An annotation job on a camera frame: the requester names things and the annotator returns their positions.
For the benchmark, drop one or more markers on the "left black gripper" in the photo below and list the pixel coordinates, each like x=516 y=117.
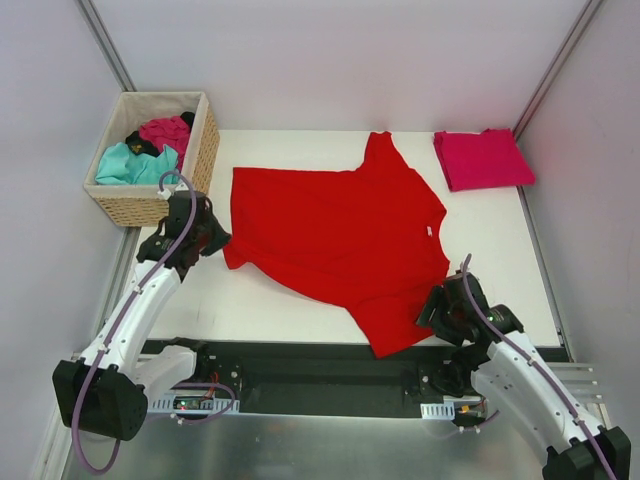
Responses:
x=203 y=238

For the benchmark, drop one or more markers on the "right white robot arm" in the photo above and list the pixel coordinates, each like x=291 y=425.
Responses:
x=495 y=359

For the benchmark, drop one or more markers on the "magenta t shirt in basket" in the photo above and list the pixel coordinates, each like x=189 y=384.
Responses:
x=173 y=132

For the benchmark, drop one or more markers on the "teal t shirt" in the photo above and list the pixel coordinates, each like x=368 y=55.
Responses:
x=119 y=166

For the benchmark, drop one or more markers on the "grey cable duct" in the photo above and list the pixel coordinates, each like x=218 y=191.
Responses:
x=172 y=403
x=444 y=411

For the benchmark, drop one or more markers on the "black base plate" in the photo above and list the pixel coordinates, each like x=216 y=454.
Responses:
x=338 y=380

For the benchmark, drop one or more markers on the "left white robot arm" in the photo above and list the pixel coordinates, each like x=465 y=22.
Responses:
x=108 y=390

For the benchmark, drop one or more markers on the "red t shirt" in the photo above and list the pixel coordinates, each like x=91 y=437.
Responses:
x=366 y=240

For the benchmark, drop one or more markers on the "right grey cable duct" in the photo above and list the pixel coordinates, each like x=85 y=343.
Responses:
x=444 y=411

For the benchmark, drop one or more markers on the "folded magenta t shirt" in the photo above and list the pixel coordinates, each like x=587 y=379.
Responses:
x=485 y=160

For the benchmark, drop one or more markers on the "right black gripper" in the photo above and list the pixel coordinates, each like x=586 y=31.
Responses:
x=437 y=314

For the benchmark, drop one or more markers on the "black t shirt in basket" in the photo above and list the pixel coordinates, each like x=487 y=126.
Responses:
x=138 y=146

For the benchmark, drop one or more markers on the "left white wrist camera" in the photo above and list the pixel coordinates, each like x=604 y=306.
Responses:
x=166 y=191

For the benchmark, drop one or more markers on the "woven wicker basket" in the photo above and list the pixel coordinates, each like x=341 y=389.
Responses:
x=140 y=205

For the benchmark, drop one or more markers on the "left grey cable duct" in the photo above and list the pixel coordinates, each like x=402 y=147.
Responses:
x=172 y=403

